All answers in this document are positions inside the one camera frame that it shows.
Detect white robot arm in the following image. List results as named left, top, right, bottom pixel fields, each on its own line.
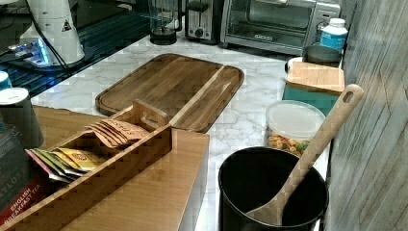
left=20, top=0, right=85, bottom=67

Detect wooden cutting board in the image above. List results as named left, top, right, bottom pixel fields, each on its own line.
left=95, top=53, right=244, bottom=133

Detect black utensil holder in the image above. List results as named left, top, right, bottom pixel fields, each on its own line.
left=218, top=146, right=329, bottom=231

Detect clear jar of colourful cereal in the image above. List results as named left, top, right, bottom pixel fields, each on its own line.
left=265, top=100, right=325, bottom=157

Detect brown tea bag packets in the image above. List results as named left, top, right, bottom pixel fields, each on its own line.
left=85, top=119, right=149, bottom=148

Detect black silver toaster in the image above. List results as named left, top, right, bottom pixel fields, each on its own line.
left=185, top=0, right=224, bottom=44

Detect black glass French press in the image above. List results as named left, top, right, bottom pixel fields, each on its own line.
left=148, top=0, right=182, bottom=45

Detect teal canister with wooden lid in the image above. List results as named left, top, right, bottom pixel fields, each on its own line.
left=283, top=62, right=345, bottom=116

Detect wooden spoon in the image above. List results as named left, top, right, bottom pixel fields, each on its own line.
left=246, top=84, right=364, bottom=226

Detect silver toaster oven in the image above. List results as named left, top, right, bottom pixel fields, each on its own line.
left=220, top=0, right=341, bottom=56

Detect dark grey canister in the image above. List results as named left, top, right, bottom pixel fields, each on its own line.
left=302, top=45, right=342, bottom=67

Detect yellow green tea bag packets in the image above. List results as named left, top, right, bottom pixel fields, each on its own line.
left=25, top=147, right=107, bottom=183

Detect white blue supplement bottle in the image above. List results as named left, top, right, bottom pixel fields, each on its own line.
left=319, top=18, right=348, bottom=52

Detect wooden tea organizer tray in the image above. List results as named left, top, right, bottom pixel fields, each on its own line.
left=1, top=100, right=172, bottom=231

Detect grey cylindrical can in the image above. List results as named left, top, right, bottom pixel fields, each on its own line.
left=0, top=88, right=44, bottom=148

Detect English breakfast tea box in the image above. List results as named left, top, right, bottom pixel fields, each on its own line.
left=0, top=127, right=43, bottom=224

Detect blue white can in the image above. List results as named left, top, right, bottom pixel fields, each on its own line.
left=0, top=71, right=13, bottom=90

